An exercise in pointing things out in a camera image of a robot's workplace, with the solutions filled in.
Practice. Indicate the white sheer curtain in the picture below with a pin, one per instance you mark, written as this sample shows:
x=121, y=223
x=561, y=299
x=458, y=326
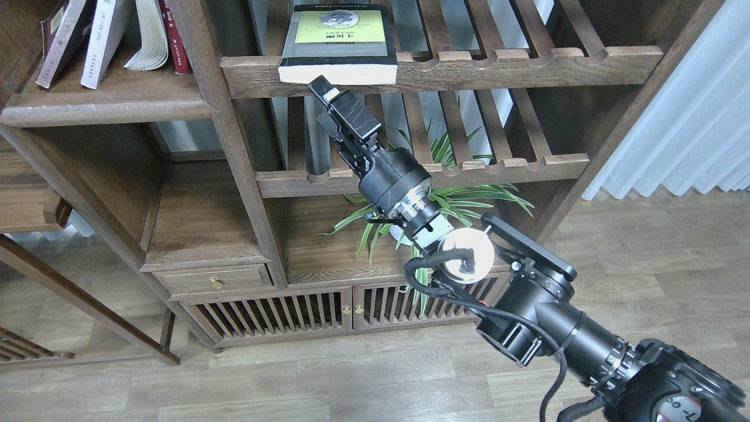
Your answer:
x=695, y=133

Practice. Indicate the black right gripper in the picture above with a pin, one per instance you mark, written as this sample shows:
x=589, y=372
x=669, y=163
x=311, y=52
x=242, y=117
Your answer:
x=392, y=181

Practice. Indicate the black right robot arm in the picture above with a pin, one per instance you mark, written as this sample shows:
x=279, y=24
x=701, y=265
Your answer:
x=520, y=291

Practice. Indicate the white plant pot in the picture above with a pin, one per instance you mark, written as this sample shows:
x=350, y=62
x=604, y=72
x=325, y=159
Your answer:
x=398, y=234

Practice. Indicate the brass drawer knob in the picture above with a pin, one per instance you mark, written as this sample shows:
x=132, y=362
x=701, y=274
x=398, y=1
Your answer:
x=216, y=283

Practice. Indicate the yellow and black book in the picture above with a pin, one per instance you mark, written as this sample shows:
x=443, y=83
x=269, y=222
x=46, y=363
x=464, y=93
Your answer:
x=349, y=44

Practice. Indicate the cream-paged upright book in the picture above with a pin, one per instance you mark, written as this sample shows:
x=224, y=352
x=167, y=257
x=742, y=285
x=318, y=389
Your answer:
x=154, y=47

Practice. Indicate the maroon book with white characters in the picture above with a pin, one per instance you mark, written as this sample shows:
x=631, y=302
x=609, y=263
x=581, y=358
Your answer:
x=63, y=33

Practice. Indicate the red upright book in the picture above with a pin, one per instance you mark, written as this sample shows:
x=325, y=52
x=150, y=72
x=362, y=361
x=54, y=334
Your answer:
x=179, y=56

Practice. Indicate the wooden side furniture frame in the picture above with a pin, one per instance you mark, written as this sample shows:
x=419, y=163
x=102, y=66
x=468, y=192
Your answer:
x=30, y=204

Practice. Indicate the pale pink white book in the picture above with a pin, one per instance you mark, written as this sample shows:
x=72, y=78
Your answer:
x=109, y=23

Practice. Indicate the dark wooden bookshelf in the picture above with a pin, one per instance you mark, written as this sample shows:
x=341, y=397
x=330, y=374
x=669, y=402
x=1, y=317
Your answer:
x=201, y=175

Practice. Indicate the green spider plant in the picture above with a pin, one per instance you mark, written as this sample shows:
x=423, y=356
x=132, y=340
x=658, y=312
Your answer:
x=454, y=202

